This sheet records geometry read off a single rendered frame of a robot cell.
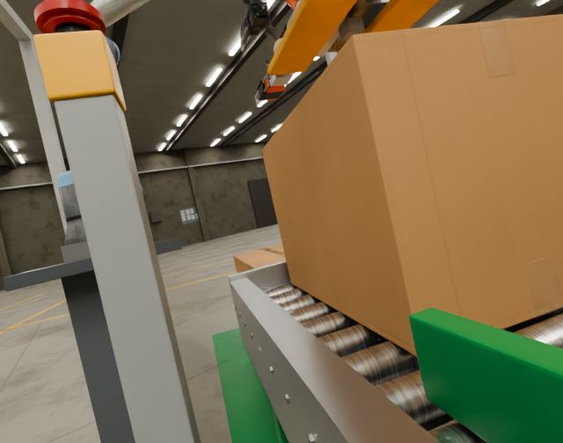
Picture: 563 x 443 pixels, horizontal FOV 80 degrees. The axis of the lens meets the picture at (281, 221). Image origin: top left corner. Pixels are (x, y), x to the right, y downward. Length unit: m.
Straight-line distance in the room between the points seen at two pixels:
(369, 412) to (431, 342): 0.08
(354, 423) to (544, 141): 0.45
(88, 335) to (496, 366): 1.24
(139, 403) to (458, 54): 0.57
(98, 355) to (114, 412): 0.21
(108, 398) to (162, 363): 1.00
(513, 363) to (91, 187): 0.40
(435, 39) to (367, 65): 0.10
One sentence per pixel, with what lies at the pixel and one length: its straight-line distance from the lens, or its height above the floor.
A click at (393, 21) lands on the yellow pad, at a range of 0.85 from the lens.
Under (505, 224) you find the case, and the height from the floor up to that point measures 0.68.
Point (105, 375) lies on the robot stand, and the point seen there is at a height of 0.35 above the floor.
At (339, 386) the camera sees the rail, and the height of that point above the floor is 0.60.
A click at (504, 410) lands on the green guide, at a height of 0.60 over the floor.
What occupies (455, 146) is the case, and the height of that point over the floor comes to 0.79.
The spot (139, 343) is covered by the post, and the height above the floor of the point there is 0.65.
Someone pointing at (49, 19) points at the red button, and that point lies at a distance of 0.49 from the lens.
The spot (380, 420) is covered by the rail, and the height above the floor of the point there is 0.59.
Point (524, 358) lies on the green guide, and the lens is 0.27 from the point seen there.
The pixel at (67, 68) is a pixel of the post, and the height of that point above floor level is 0.96.
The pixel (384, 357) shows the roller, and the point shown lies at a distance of 0.51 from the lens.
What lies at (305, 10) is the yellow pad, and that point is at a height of 1.10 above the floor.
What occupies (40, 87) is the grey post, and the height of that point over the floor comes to 2.60.
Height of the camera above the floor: 0.76
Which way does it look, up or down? 2 degrees down
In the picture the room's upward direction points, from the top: 13 degrees counter-clockwise
